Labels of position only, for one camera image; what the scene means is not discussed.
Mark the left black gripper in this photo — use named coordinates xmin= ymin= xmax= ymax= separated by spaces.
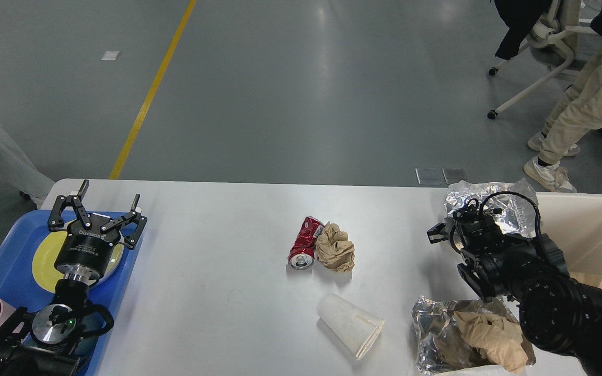
xmin=47 ymin=180 xmax=147 ymax=285

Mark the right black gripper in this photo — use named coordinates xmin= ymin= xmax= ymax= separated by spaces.
xmin=426 ymin=209 xmax=504 ymax=255

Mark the yellow plastic plate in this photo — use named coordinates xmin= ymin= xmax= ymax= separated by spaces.
xmin=31 ymin=230 xmax=124 ymax=294

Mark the teal green mug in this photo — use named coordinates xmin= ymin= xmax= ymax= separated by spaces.
xmin=74 ymin=312 xmax=103 ymax=357

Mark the large brown paper bag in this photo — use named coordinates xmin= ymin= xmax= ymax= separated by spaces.
xmin=570 ymin=272 xmax=602 ymax=289

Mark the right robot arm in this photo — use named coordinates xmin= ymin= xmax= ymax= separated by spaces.
xmin=426 ymin=196 xmax=602 ymax=375

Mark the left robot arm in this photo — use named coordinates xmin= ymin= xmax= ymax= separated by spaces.
xmin=0 ymin=180 xmax=148 ymax=375

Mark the foil sheet with paper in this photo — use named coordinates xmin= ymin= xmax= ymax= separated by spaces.
xmin=412 ymin=297 xmax=537 ymax=375

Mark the small crumpled brown paper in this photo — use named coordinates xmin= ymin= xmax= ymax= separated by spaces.
xmin=315 ymin=223 xmax=354 ymax=272

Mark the flattened white paper cup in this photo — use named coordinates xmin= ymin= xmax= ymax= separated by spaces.
xmin=318 ymin=293 xmax=385 ymax=360

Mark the crumpled brown paper on foil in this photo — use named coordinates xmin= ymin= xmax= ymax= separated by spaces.
xmin=453 ymin=311 xmax=528 ymax=373

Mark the crushed red soda can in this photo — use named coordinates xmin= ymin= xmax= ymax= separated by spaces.
xmin=287 ymin=216 xmax=325 ymax=271

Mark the person in light grey trousers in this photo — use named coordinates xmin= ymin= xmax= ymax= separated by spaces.
xmin=0 ymin=124 xmax=54 ymax=209

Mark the beige plastic bin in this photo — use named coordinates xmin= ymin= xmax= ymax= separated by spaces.
xmin=537 ymin=192 xmax=602 ymax=276

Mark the person in khaki trousers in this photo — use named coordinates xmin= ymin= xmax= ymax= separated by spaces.
xmin=523 ymin=3 xmax=602 ymax=193

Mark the white office chair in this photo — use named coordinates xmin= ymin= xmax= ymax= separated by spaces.
xmin=487 ymin=1 xmax=602 ymax=120

